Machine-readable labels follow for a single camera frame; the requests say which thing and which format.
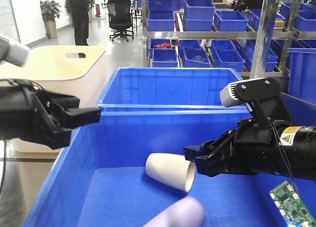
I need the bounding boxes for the person in black clothes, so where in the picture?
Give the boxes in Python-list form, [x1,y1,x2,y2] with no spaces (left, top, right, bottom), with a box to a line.
[68,0,90,46]

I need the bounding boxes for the beige plastic cup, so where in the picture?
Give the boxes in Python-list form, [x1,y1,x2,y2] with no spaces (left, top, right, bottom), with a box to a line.
[145,153,196,193]

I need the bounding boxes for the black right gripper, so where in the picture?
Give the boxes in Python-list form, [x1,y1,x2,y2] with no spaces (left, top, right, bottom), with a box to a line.
[183,122,272,177]

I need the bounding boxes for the green circuit board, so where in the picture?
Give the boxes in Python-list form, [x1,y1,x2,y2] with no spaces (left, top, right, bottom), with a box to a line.
[269,180,316,227]

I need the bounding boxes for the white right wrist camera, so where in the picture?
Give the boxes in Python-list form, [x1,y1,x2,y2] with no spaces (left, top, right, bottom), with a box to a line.
[219,77,282,108]

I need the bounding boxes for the blue bin behind target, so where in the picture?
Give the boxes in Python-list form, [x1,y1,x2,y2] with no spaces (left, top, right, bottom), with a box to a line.
[97,67,242,112]

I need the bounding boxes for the potted plant in tan pot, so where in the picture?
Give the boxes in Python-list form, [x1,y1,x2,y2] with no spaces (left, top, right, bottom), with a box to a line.
[40,0,61,39]

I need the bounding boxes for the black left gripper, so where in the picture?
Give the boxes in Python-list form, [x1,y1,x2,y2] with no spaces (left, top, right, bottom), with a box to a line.
[0,79,101,150]

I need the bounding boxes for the large blue target bin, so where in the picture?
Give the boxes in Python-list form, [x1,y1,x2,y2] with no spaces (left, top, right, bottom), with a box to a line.
[22,110,316,227]

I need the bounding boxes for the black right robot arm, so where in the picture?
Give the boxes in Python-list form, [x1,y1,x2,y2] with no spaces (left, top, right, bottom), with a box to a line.
[183,119,316,180]

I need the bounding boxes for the black office chair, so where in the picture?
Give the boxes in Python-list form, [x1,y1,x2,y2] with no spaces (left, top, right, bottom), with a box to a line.
[107,0,134,41]

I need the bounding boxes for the metal shelving with blue bins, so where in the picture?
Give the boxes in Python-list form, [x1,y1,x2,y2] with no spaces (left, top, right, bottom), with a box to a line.
[142,0,316,78]

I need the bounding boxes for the cream plastic storage bin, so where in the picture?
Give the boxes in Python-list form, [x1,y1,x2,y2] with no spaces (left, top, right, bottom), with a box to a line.
[0,46,107,152]

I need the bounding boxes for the purple plastic cup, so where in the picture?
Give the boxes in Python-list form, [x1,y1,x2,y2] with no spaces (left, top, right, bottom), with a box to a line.
[144,196,206,227]

